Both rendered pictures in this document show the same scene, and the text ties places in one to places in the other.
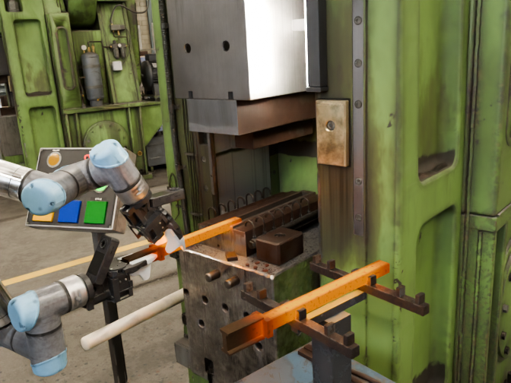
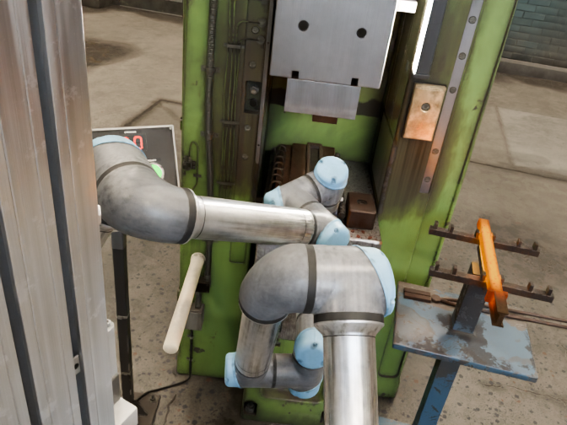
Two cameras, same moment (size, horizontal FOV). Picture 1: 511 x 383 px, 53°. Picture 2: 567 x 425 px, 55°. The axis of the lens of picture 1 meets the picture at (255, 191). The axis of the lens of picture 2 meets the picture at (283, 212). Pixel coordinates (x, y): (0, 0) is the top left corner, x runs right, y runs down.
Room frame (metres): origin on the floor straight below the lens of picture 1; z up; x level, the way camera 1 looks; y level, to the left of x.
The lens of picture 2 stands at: (0.44, 1.14, 1.83)
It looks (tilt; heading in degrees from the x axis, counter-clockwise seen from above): 32 degrees down; 317
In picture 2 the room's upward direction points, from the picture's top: 7 degrees clockwise
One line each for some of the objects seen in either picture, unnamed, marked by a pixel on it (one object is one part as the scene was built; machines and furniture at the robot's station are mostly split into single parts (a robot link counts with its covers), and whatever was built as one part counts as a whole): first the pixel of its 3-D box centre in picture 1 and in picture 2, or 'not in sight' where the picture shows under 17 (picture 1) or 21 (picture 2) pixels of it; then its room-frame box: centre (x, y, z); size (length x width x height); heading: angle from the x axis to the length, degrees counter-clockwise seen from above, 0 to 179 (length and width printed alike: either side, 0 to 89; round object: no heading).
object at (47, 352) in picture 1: (42, 345); (299, 371); (1.02, 0.49, 0.89); 0.11 x 0.08 x 0.11; 56
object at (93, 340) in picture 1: (139, 316); (185, 300); (1.62, 0.43, 0.62); 0.44 x 0.05 x 0.05; 138
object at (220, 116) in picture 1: (260, 107); (321, 76); (1.61, -0.03, 1.32); 0.42 x 0.20 x 0.10; 138
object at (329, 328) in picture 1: (376, 312); (533, 265); (0.88, -0.22, 1.00); 0.23 x 0.06 x 0.02; 128
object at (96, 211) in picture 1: (96, 212); not in sight; (1.61, 0.52, 1.01); 0.07 x 0.05 x 0.07; 73
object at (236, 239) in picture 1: (266, 217); (305, 179); (1.61, -0.03, 0.96); 0.42 x 0.20 x 0.09; 138
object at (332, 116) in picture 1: (332, 132); (423, 112); (1.34, -0.21, 1.27); 0.09 x 0.02 x 0.17; 48
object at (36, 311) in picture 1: (39, 307); (312, 340); (1.01, 0.48, 0.98); 0.11 x 0.08 x 0.09; 138
